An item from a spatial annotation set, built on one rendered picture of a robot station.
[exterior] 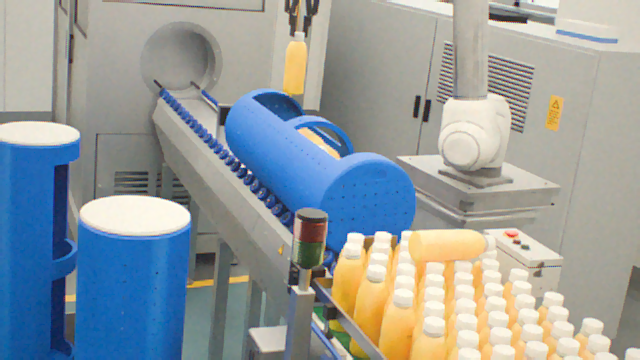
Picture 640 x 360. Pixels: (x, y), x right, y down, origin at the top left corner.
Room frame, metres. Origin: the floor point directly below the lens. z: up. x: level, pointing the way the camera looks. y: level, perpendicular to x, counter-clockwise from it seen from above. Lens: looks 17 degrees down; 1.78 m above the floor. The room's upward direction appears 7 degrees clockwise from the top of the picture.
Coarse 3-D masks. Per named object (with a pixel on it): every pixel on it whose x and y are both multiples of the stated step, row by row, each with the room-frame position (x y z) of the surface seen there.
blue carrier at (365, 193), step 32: (256, 96) 2.81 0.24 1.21; (288, 96) 2.85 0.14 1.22; (256, 128) 2.57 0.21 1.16; (288, 128) 2.43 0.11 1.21; (256, 160) 2.50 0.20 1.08; (288, 160) 2.29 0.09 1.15; (320, 160) 2.16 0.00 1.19; (352, 160) 2.09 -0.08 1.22; (384, 160) 2.10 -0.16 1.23; (288, 192) 2.23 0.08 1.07; (320, 192) 2.05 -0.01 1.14; (352, 192) 2.06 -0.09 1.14; (384, 192) 2.10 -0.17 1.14; (352, 224) 2.07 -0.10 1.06; (384, 224) 2.11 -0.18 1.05
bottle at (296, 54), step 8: (296, 40) 2.79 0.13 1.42; (288, 48) 2.79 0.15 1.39; (296, 48) 2.77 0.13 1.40; (304, 48) 2.79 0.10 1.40; (288, 56) 2.78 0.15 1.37; (296, 56) 2.77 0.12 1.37; (304, 56) 2.78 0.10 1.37; (288, 64) 2.78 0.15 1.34; (296, 64) 2.77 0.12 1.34; (304, 64) 2.79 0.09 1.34; (288, 72) 2.77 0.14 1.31; (296, 72) 2.77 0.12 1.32; (304, 72) 2.79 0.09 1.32; (288, 80) 2.77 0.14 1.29; (296, 80) 2.77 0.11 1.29; (288, 88) 2.77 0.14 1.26; (296, 88) 2.77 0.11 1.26
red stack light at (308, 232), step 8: (296, 224) 1.51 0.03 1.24; (304, 224) 1.50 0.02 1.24; (312, 224) 1.50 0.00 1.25; (320, 224) 1.50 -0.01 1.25; (296, 232) 1.51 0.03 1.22; (304, 232) 1.50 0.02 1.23; (312, 232) 1.50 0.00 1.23; (320, 232) 1.50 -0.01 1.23; (304, 240) 1.50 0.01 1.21; (312, 240) 1.50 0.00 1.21; (320, 240) 1.51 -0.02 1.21
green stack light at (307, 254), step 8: (296, 240) 1.51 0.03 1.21; (296, 248) 1.51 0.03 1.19; (304, 248) 1.50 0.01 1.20; (312, 248) 1.50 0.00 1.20; (320, 248) 1.51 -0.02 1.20; (296, 256) 1.51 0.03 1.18; (304, 256) 1.50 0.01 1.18; (312, 256) 1.50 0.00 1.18; (320, 256) 1.51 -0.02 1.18; (296, 264) 1.50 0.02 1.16; (304, 264) 1.50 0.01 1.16; (312, 264) 1.50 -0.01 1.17; (320, 264) 1.51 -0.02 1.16
